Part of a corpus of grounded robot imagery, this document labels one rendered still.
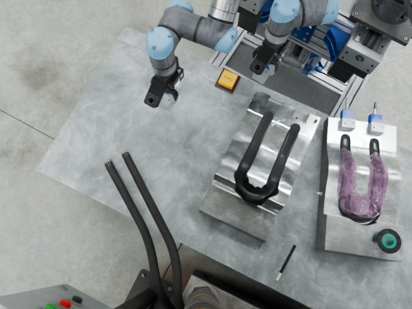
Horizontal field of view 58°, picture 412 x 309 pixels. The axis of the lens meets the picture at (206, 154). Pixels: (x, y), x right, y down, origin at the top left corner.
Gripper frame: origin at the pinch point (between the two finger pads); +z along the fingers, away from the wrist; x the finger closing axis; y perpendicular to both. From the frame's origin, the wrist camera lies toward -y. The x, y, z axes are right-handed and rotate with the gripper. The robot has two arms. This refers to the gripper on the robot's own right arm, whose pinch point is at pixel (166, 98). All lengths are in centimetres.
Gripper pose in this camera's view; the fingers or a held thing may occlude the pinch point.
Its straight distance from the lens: 134.5
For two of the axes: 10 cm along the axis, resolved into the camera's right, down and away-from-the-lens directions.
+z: -0.1, 2.7, 9.6
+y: 5.3, -8.1, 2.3
